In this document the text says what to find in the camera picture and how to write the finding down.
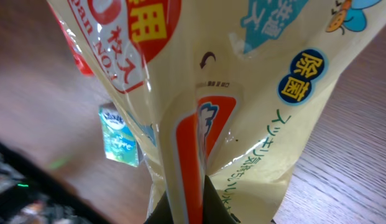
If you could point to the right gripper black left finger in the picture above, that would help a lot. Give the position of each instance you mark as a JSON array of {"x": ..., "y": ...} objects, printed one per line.
[{"x": 162, "y": 213}]

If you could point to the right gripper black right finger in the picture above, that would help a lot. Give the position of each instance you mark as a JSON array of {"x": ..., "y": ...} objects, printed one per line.
[{"x": 214, "y": 212}]

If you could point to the green tissue pack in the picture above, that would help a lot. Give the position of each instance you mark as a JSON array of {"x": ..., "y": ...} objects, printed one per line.
[{"x": 119, "y": 143}]

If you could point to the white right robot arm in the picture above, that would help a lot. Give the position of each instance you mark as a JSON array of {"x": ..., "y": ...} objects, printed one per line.
[{"x": 35, "y": 185}]

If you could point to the red snack bag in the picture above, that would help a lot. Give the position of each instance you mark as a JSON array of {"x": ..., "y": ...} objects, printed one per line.
[{"x": 76, "y": 52}]

